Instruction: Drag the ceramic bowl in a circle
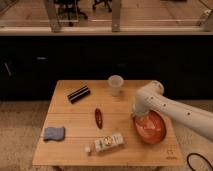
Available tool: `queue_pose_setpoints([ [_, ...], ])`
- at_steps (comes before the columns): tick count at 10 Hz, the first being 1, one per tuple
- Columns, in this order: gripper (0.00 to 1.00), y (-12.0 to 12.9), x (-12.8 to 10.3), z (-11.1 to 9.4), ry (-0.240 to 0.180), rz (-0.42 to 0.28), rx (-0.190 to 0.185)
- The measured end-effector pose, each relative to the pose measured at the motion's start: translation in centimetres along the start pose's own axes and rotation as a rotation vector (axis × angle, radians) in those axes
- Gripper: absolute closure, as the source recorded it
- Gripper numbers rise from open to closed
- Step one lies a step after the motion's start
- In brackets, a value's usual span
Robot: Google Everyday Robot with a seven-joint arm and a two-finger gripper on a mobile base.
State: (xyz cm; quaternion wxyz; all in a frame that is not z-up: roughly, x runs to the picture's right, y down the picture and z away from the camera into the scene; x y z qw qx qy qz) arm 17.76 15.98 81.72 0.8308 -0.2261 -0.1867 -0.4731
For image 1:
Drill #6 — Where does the orange ceramic bowl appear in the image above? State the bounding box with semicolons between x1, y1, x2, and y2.
133;110;166;144

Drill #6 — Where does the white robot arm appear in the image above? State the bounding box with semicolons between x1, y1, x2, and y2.
132;80;213;142

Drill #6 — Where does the black striped box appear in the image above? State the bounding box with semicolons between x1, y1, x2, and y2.
68;86;90;103

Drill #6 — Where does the red chili pepper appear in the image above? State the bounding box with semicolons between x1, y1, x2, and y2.
95;108;103;129

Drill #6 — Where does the wooden table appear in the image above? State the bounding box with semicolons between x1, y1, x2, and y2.
33;80;183;167

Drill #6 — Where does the white labelled bottle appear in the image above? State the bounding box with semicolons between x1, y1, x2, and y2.
85;133;124;155

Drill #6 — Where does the blue sponge cloth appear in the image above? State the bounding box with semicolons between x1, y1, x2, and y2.
43;127;65;141

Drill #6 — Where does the black office chair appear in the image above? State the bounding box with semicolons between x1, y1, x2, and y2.
91;0;113;13
53;0;88;27

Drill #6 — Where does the black floor cable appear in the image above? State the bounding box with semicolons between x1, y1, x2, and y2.
186;152;213;171

